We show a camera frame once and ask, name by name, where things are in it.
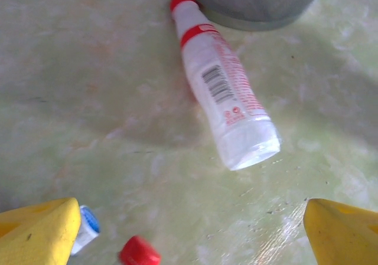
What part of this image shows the clear bottle with red label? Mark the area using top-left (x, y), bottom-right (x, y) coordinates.
top-left (118, 235), bottom-right (162, 265)

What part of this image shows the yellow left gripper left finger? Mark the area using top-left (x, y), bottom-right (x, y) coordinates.
top-left (0, 197), bottom-right (82, 265)

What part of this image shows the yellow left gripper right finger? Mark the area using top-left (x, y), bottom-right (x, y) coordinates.
top-left (303, 198), bottom-right (378, 265)

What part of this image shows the grey bin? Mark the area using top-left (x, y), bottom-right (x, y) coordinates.
top-left (170, 0), bottom-right (333, 32)

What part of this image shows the small bottle with blue-white cap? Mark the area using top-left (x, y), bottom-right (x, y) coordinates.
top-left (70, 205), bottom-right (102, 256)

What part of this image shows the white bottle with red cap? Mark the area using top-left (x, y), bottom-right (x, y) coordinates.
top-left (169, 0), bottom-right (281, 171)

